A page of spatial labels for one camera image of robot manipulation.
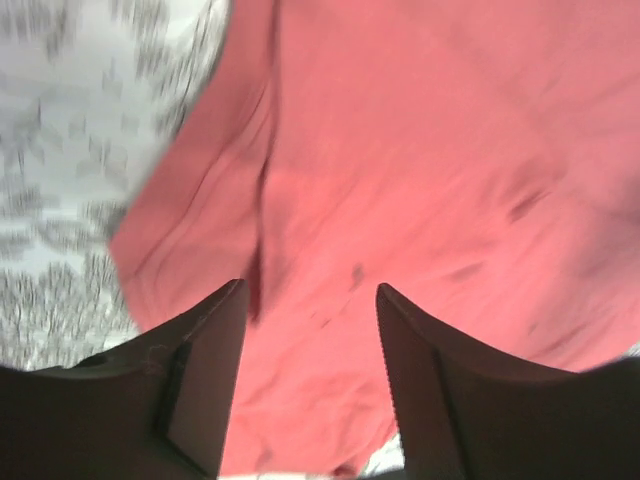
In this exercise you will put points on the salmon pink polo shirt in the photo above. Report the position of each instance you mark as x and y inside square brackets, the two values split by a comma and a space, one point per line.
[482, 157]

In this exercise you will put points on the floral patterned table mat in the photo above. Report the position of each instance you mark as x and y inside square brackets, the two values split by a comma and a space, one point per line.
[151, 150]

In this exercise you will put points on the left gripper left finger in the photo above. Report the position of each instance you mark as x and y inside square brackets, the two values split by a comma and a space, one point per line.
[154, 407]

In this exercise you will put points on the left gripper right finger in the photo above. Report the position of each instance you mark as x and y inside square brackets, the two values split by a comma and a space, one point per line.
[466, 410]

